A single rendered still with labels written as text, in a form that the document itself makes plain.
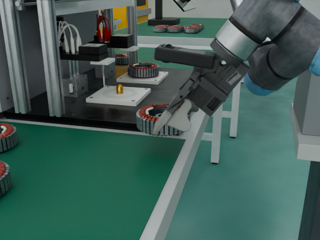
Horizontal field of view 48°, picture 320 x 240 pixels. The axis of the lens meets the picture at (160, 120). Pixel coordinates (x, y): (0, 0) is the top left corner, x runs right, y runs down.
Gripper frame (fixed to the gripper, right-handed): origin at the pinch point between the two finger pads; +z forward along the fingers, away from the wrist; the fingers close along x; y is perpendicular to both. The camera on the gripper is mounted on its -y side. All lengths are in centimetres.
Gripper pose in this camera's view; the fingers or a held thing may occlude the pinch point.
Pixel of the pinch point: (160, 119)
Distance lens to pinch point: 74.6
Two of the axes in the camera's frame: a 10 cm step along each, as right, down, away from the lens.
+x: 2.4, -3.4, 9.1
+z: -5.6, 7.1, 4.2
